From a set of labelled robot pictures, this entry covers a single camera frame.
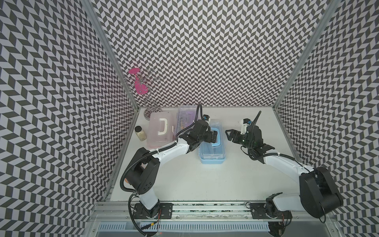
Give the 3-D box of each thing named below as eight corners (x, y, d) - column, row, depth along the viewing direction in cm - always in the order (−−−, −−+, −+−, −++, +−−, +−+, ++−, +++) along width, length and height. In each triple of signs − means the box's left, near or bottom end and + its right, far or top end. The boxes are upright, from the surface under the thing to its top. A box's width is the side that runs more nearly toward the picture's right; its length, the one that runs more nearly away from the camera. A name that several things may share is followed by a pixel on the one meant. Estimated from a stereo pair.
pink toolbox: (148, 151, 99) (142, 139, 88) (155, 124, 114) (150, 111, 102) (174, 151, 99) (171, 139, 88) (177, 124, 114) (174, 111, 102)
